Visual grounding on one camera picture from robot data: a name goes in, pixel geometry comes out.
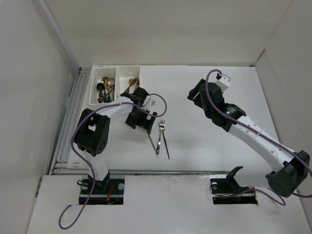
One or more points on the rose gold fork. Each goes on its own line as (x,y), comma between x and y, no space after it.
(132,81)

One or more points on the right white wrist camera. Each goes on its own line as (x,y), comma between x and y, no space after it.
(223,81)

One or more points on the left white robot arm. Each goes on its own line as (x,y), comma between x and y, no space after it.
(90,138)

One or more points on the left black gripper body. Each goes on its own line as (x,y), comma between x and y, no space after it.
(139,119)

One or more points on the dark bronze spoon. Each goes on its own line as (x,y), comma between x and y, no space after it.
(108,98)

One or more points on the silver spoon long handle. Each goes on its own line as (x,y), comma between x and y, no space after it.
(111,83)

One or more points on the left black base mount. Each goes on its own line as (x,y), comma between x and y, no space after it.
(111,194)

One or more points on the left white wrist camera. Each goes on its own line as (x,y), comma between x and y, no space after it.
(148,104)

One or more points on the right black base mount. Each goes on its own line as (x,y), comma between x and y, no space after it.
(226,191)

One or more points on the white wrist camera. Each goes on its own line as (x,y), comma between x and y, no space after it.
(148,104)
(223,81)

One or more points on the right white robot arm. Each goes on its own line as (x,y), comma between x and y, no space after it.
(288,169)

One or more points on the aluminium rail frame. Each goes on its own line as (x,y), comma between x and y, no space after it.
(68,124)

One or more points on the black spoon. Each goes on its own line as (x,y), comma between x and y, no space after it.
(100,88)

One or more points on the silver fork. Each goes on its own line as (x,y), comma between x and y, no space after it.
(161,128)
(152,144)

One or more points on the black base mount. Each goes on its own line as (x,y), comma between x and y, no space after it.
(226,191)
(111,194)

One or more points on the gold spoon green handle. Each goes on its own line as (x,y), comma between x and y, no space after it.
(104,81)
(112,93)

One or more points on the white divided utensil tray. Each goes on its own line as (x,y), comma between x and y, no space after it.
(120,73)

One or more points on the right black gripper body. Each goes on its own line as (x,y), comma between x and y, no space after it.
(198,100)

